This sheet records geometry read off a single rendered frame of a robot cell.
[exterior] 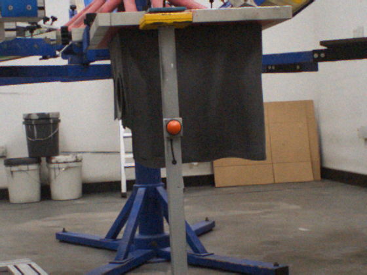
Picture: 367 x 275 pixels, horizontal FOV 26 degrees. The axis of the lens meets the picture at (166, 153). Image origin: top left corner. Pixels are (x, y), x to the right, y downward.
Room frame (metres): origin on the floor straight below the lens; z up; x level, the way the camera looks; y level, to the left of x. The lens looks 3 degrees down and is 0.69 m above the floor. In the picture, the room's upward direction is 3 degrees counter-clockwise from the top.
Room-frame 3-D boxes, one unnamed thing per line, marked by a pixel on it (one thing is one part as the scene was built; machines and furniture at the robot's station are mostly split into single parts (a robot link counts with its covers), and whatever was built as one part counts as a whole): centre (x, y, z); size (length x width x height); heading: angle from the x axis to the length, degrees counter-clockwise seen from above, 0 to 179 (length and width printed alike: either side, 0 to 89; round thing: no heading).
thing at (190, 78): (2.45, -0.10, 0.74); 0.45 x 0.03 x 0.43; 98
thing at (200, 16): (2.74, -0.06, 0.97); 0.79 x 0.58 x 0.04; 8
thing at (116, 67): (2.66, 0.12, 0.79); 0.46 x 0.09 x 0.33; 8
